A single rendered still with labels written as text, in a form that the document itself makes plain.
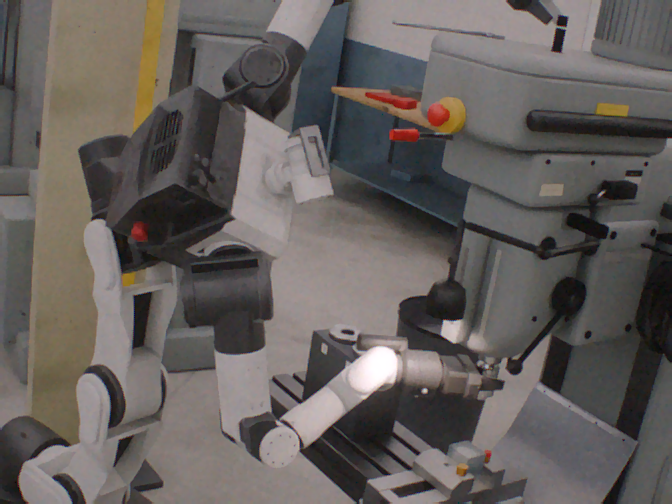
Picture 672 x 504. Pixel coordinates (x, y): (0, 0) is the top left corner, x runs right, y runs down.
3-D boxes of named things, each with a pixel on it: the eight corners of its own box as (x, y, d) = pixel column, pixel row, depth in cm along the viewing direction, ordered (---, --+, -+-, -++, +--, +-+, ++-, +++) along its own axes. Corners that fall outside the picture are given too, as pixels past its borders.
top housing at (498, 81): (504, 153, 150) (523, 54, 145) (403, 115, 169) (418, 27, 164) (673, 158, 177) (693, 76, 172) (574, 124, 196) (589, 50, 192)
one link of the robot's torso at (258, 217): (66, 265, 170) (186, 214, 147) (101, 109, 184) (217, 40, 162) (190, 318, 189) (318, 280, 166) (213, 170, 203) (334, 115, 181)
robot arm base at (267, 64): (212, 94, 171) (271, 113, 171) (238, 32, 173) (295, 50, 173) (221, 120, 186) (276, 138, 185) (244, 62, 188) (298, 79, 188)
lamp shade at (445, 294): (416, 310, 167) (422, 277, 165) (437, 302, 173) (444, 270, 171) (450, 324, 163) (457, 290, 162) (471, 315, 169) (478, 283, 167)
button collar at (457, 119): (453, 137, 156) (460, 101, 154) (430, 128, 161) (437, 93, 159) (462, 137, 157) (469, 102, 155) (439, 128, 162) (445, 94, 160)
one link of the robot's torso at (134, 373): (72, 418, 205) (73, 213, 193) (133, 399, 219) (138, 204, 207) (115, 443, 196) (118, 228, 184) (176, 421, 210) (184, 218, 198)
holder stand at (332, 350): (351, 442, 216) (366, 364, 209) (300, 399, 232) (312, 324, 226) (393, 433, 222) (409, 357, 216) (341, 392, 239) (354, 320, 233)
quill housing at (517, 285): (496, 374, 172) (534, 206, 162) (425, 330, 187) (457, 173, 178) (564, 360, 183) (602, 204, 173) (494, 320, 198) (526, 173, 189)
